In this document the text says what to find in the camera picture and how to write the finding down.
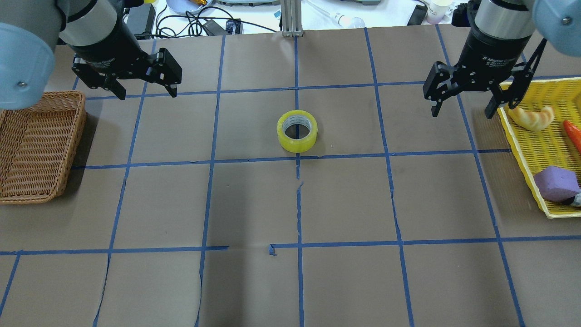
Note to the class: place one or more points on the brass cylinder tool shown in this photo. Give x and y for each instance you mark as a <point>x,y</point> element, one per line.
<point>199,2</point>

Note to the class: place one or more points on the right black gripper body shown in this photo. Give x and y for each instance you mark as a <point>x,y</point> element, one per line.
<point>489,51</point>

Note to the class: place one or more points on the aluminium frame post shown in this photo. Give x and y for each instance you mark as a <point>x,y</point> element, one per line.
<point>291,15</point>

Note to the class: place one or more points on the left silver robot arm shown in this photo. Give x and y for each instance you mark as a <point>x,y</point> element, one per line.
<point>30,31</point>

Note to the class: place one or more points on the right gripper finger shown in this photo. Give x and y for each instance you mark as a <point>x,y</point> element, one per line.
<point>441,84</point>
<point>512,96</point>

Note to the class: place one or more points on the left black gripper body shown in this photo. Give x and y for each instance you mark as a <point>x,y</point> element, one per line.
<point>110,47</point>

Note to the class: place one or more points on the yellow tape roll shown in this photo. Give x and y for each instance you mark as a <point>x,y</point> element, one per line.
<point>297,131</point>

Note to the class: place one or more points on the blue plate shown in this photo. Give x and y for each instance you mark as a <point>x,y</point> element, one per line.
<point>183,6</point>

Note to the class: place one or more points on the orange toy carrot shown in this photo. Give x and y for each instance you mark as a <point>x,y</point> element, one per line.
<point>574,134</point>

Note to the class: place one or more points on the white paper cup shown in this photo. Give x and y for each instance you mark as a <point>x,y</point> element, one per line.
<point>441,11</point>

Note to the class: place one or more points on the brown wicker basket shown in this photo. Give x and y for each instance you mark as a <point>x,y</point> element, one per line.
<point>38,146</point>

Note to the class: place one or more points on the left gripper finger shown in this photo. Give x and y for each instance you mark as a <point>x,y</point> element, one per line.
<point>166,71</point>
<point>94,79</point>

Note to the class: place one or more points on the purple foam block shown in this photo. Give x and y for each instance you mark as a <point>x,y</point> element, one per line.
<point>557,184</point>

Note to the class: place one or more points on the black power adapter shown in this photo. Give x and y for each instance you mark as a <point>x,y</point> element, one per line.
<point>140,20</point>

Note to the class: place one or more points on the toy croissant bread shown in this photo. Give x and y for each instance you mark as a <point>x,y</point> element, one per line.
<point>533,121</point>

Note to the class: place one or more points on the black phone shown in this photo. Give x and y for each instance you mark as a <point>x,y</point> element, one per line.
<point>418,15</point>

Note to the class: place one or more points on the yellow plastic basket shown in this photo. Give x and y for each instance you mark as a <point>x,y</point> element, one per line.
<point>535,151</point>

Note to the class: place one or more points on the small black adapter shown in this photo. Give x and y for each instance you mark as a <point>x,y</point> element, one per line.
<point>232,27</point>

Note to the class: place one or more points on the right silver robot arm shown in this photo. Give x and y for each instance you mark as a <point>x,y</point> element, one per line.
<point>540,21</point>

